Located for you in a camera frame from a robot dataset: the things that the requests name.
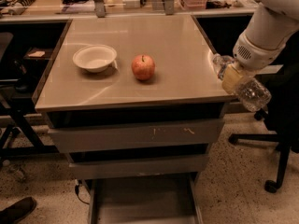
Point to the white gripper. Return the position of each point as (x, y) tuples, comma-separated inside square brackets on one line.
[(251, 57)]

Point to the clear plastic water bottle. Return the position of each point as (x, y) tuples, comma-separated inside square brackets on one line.
[(251, 93)]

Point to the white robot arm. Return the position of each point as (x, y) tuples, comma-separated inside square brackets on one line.
[(270, 27)]

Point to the middle grey drawer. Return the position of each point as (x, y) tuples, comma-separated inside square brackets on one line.
[(139, 167)]

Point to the grey drawer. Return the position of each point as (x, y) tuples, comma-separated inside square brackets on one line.
[(139, 167), (139, 135)]

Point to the grey drawer cabinet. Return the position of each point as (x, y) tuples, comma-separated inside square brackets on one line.
[(135, 106)]

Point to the top grey drawer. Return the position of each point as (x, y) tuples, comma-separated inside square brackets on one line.
[(139, 135)]

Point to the open bottom drawer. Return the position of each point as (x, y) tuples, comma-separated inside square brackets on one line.
[(159, 199)]

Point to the plastic bottle on floor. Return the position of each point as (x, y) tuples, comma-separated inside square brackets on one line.
[(14, 170)]

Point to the black office chair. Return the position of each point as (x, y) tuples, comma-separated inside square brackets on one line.
[(283, 110)]

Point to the red apple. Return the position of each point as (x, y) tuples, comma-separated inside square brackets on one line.
[(143, 67)]

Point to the white paper bowl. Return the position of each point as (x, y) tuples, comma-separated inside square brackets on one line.
[(95, 58)]

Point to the black desk frame left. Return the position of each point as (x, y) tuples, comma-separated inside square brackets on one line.
[(20, 123)]

